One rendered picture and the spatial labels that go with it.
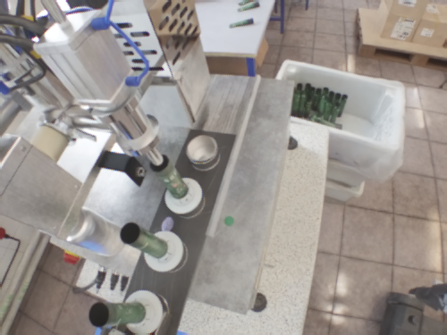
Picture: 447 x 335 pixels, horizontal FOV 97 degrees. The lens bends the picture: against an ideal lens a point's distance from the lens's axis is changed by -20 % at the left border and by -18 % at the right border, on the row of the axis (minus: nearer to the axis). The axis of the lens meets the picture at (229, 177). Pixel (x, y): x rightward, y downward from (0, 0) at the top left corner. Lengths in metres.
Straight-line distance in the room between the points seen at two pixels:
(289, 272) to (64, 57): 0.69
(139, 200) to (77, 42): 0.41
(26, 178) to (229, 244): 0.34
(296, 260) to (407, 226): 1.16
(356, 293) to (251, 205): 1.17
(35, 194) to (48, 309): 1.79
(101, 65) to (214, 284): 0.38
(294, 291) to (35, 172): 0.65
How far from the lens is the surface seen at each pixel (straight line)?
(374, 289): 1.61
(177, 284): 0.47
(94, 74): 0.23
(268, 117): 0.61
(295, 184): 0.81
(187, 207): 0.45
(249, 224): 0.47
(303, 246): 0.75
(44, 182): 0.34
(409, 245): 1.76
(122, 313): 0.37
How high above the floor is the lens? 1.48
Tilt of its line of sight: 61 degrees down
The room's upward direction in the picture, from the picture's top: 16 degrees counter-clockwise
